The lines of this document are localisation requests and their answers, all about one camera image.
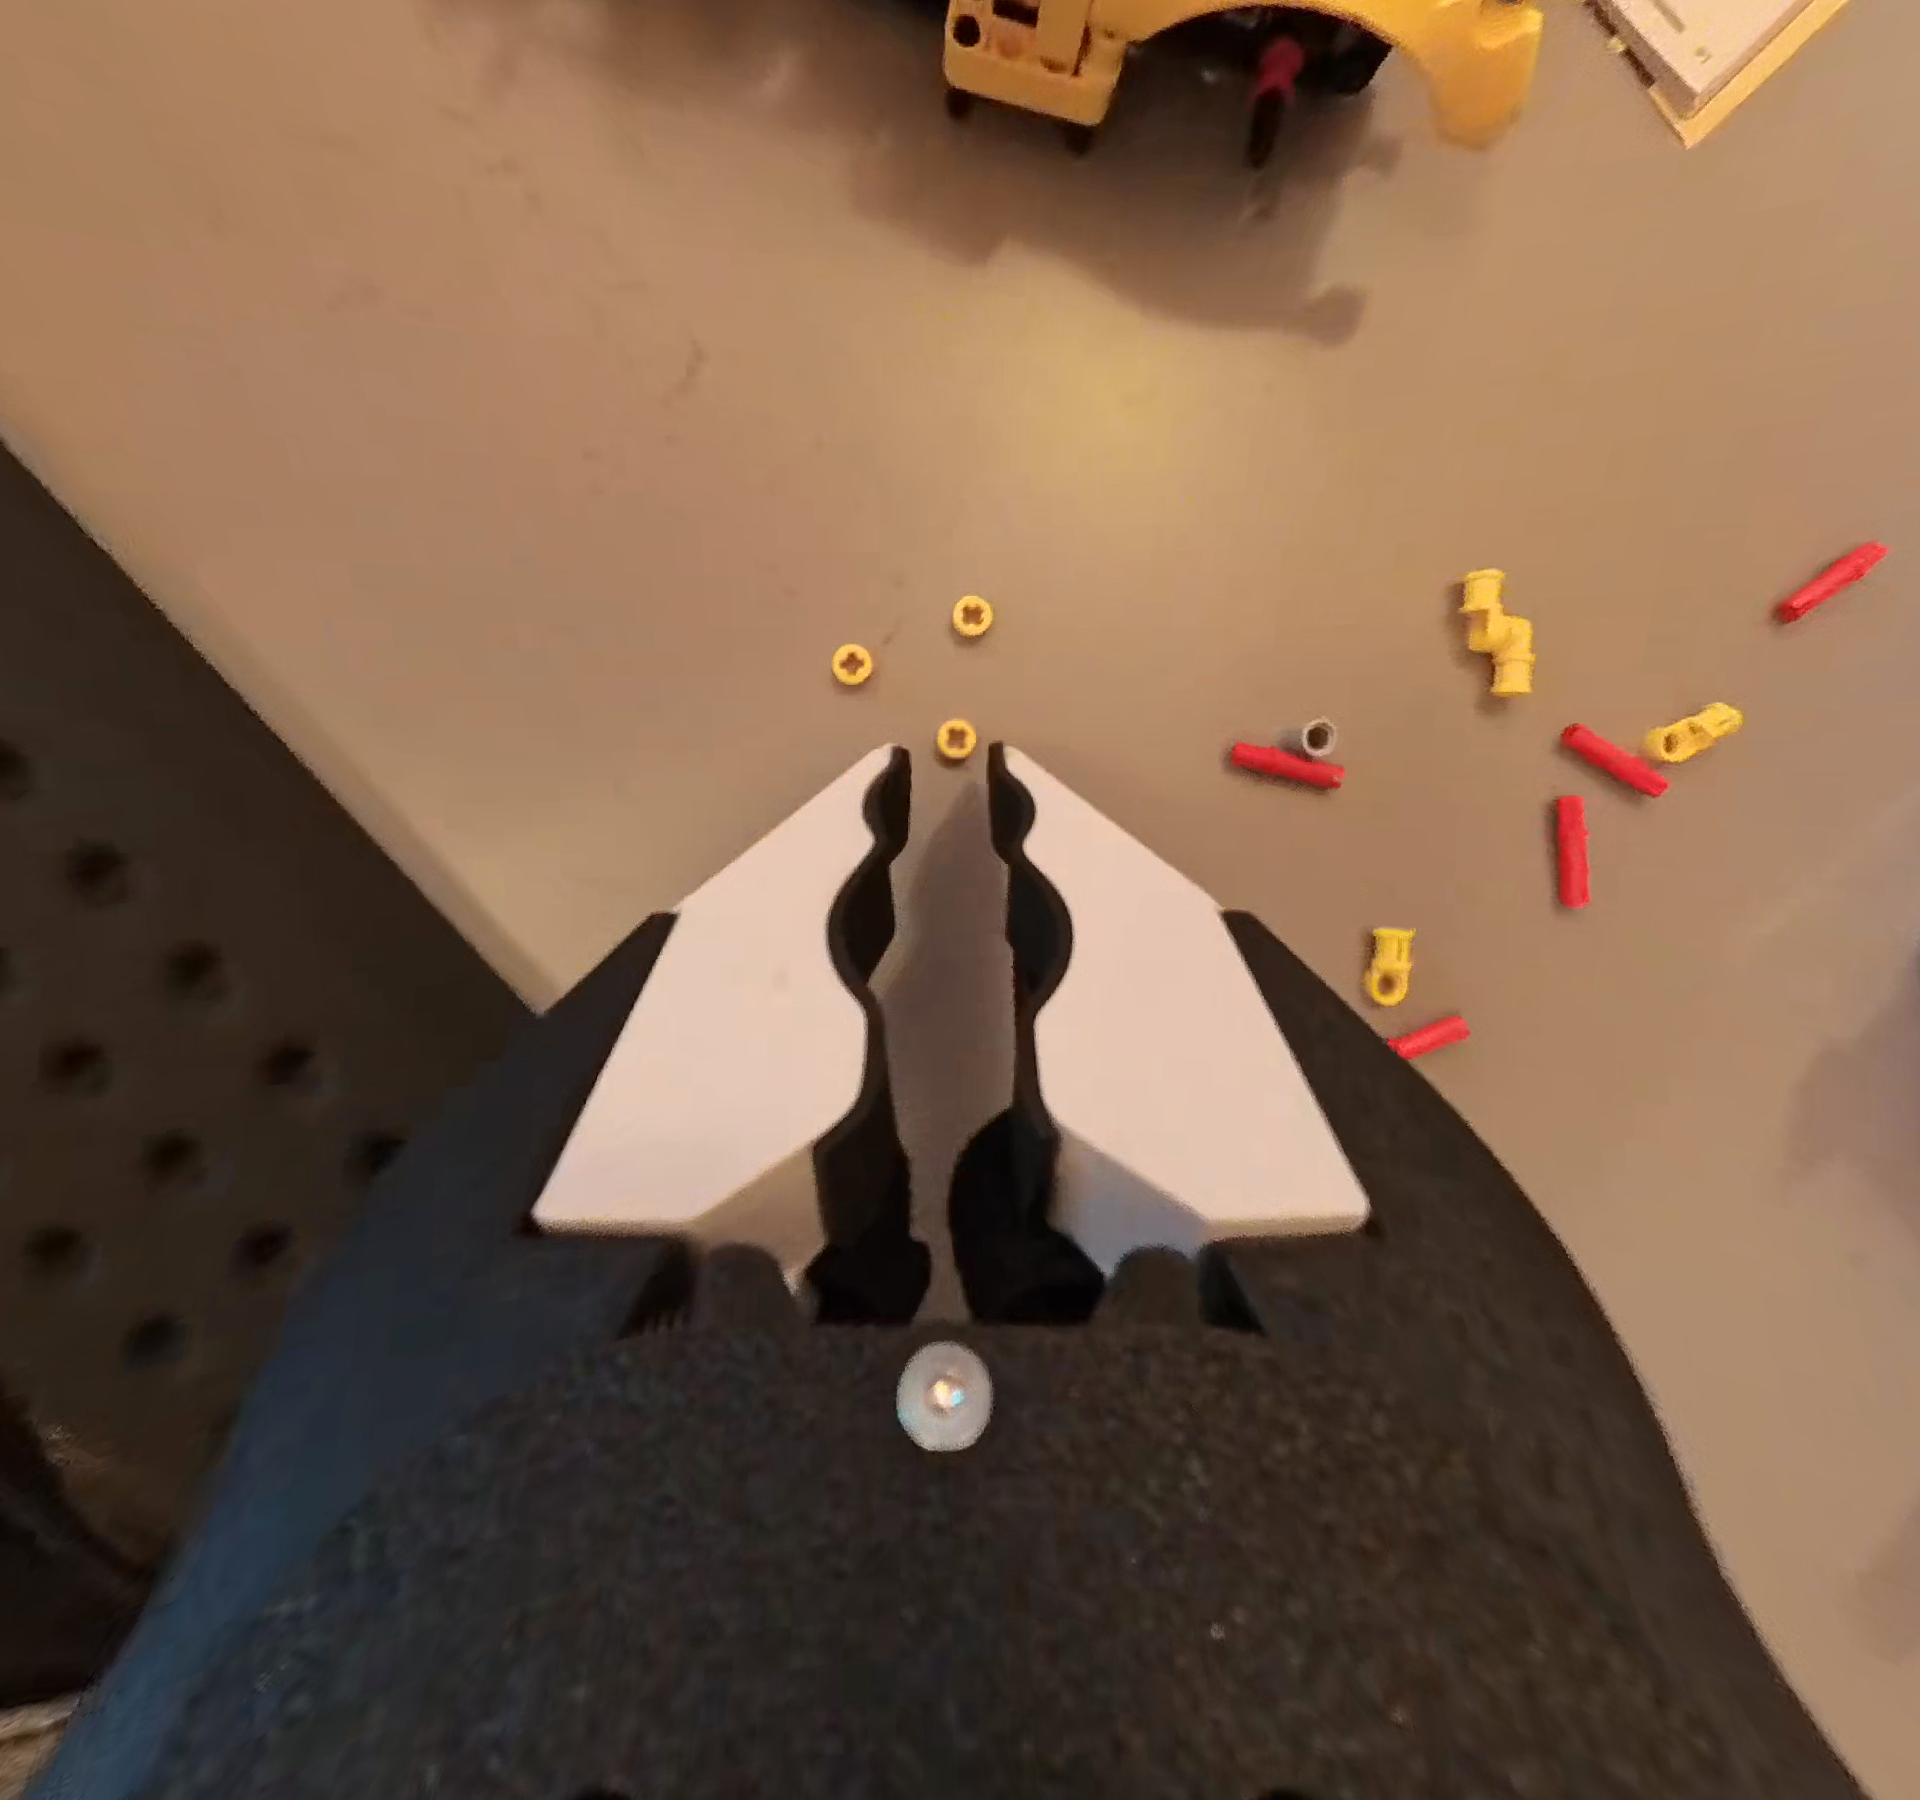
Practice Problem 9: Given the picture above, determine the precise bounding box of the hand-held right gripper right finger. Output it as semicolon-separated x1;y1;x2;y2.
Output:
948;744;1374;1323

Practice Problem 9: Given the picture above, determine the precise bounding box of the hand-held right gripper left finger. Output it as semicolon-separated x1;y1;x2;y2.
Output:
532;744;936;1323

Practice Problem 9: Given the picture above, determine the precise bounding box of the grey desk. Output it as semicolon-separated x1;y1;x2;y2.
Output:
0;0;1920;1800

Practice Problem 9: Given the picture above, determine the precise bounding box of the dark perforated panel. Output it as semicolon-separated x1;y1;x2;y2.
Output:
0;443;548;1712

